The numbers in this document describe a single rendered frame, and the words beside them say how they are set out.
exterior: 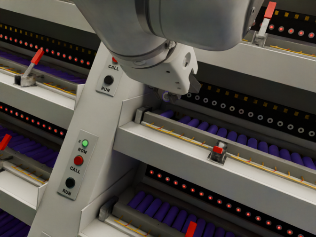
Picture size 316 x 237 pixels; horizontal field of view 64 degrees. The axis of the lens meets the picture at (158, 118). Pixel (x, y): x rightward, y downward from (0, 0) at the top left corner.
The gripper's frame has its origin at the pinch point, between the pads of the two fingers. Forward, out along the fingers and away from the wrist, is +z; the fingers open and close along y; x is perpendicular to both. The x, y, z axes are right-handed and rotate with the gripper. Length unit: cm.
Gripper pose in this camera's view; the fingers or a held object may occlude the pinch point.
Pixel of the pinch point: (167, 90)
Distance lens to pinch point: 43.2
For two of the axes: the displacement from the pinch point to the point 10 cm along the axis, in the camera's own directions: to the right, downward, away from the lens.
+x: -3.9, 9.0, -1.9
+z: 2.0, 2.8, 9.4
